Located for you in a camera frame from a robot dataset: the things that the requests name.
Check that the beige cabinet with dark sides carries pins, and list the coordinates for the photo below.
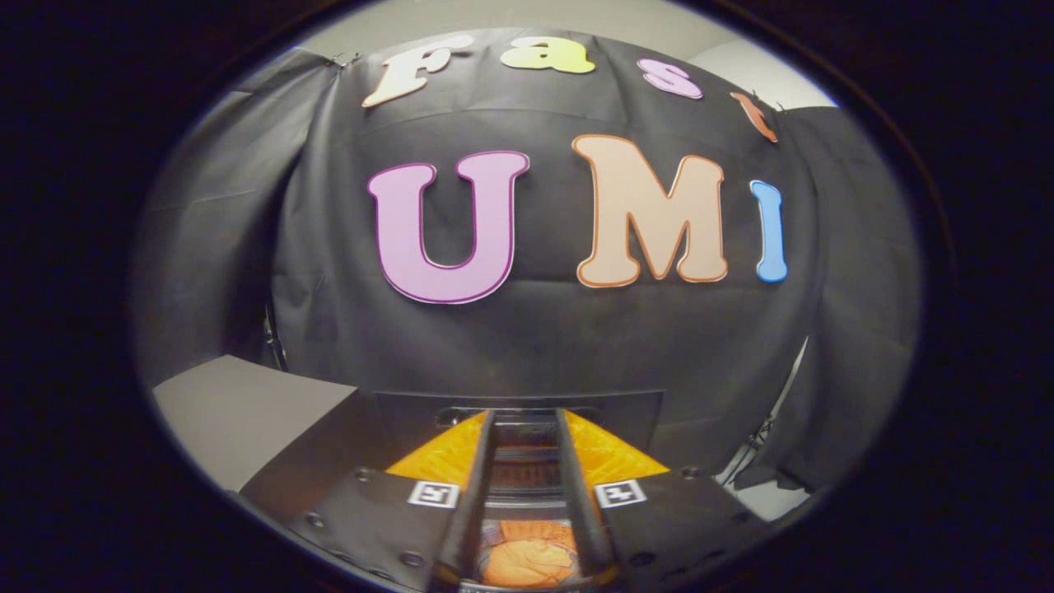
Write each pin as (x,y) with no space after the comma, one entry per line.
(247,412)

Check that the black backdrop cloth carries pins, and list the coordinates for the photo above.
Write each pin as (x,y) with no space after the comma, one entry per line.
(576,338)

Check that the black tripod stand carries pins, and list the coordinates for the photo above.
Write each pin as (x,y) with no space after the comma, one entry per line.
(753,449)

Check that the orange garment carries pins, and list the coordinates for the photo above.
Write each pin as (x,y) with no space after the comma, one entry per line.
(527,556)

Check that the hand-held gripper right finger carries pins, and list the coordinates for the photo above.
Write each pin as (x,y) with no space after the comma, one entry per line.
(580,511)

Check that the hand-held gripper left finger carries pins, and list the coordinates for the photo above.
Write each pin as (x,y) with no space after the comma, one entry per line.
(469,511)

